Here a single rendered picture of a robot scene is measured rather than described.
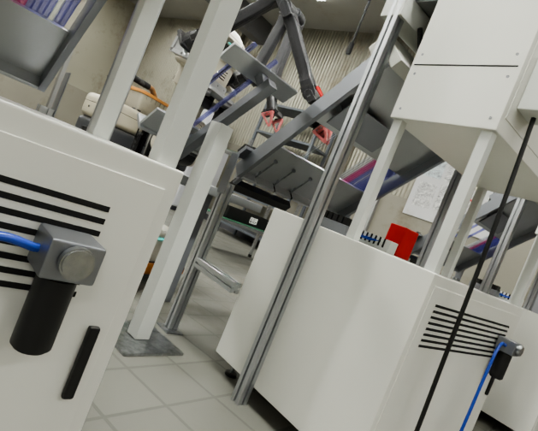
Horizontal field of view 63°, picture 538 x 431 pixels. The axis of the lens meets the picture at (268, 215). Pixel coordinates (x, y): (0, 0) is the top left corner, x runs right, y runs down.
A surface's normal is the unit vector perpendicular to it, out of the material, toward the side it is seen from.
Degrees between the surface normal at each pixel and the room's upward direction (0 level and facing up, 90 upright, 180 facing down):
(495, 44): 90
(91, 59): 90
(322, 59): 90
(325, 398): 90
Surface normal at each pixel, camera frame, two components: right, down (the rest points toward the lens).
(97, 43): 0.73, 0.32
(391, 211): -0.57, -0.21
